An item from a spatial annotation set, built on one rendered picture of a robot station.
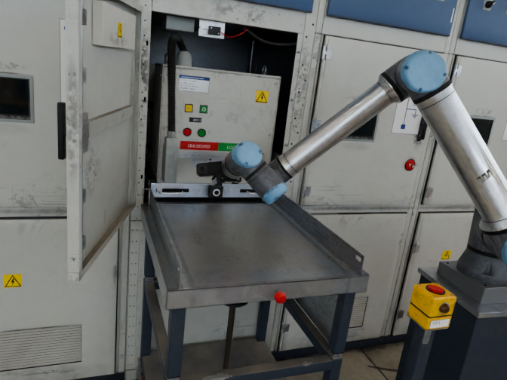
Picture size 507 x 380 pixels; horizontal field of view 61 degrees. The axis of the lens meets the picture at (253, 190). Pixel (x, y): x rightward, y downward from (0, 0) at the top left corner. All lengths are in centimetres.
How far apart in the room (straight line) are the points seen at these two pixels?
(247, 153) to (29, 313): 109
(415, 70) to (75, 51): 89
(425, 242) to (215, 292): 151
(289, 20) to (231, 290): 110
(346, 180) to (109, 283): 113
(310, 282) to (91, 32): 90
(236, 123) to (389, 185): 83
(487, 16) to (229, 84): 125
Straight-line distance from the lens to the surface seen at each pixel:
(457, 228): 257
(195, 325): 207
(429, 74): 133
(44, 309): 193
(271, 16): 179
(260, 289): 122
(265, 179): 135
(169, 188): 179
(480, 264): 168
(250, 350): 209
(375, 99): 146
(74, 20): 107
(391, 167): 215
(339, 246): 145
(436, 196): 239
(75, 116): 108
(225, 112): 179
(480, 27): 235
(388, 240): 229
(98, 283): 187
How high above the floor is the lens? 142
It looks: 16 degrees down
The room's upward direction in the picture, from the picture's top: 7 degrees clockwise
